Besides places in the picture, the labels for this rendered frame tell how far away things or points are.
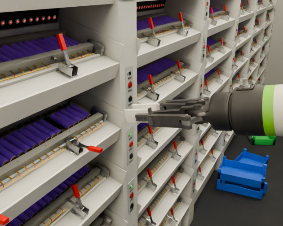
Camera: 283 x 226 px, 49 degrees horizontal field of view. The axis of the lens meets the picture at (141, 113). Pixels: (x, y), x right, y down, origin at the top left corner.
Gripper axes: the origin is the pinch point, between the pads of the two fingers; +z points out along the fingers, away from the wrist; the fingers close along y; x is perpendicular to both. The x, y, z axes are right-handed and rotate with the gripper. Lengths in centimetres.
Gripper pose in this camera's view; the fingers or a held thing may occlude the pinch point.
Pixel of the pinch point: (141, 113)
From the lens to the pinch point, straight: 69.8
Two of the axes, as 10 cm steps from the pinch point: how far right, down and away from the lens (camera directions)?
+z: -8.7, 0.2, 5.0
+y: -4.7, 3.3, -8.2
